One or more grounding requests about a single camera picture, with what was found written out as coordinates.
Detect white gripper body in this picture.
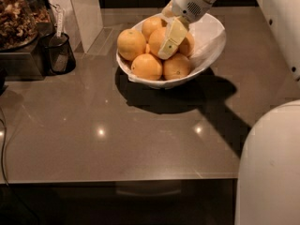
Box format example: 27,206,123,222
172,0,211,23

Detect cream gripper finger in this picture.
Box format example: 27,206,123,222
161,1,174,18
157,17,189,60

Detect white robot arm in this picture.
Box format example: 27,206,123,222
158,0,300,225

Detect white tilted bowl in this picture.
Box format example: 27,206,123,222
116,14,226,89

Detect small hidden middle orange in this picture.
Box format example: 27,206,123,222
145,43,151,53

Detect orange back top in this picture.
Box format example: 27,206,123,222
142,17,166,40

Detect orange back right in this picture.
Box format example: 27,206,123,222
178,33,195,57

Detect orange top centre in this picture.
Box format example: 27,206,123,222
148,27,166,56

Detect orange front right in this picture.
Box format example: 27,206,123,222
163,53,191,80

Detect orange far left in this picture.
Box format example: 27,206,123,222
117,29,146,61

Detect orange front left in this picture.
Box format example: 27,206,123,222
130,53,162,81

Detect white upright panel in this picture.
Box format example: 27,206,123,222
49,0,103,53

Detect white utensil in cup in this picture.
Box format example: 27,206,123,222
53,4,64,38

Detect black mesh cup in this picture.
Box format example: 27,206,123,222
38,33,76,75

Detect glass jar of nuts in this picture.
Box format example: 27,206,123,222
0,0,51,52

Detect black appliance base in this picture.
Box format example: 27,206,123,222
0,22,54,81

